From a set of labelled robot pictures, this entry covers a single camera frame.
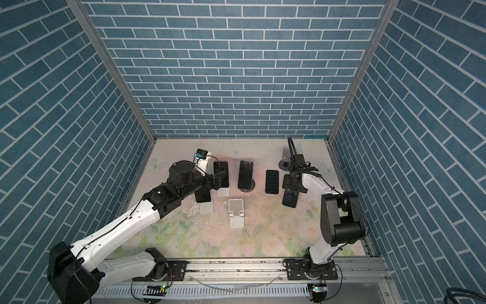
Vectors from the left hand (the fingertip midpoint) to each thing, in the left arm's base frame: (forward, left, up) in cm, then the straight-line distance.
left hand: (222, 170), depth 75 cm
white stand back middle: (+4, +2, -24) cm, 25 cm away
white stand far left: (-5, +9, -24) cm, 27 cm away
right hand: (+5, -34, -20) cm, 40 cm away
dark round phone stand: (+4, -12, -23) cm, 26 cm away
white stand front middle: (-10, -5, -20) cm, 23 cm away
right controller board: (-38, -39, -29) cm, 62 cm away
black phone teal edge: (-1, -32, -21) cm, 38 cm away
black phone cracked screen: (+12, -24, -28) cm, 39 cm away
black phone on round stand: (+9, -9, -16) cm, 21 cm away
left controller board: (-37, +25, -28) cm, 53 cm away
